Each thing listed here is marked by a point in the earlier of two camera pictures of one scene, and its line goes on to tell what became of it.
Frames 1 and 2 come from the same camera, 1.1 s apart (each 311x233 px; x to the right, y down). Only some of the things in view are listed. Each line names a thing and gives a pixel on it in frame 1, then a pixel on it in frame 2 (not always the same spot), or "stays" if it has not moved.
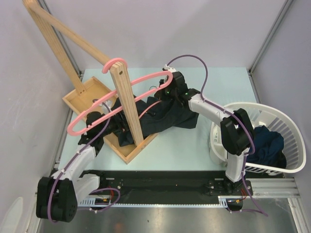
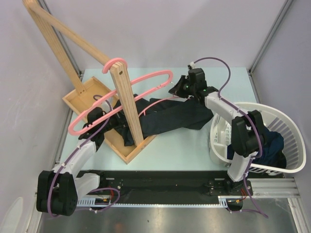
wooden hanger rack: x=43 y=16 stays
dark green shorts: x=154 y=114 stays
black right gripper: x=160 y=93 to x=177 y=90
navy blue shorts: x=268 y=146 stays
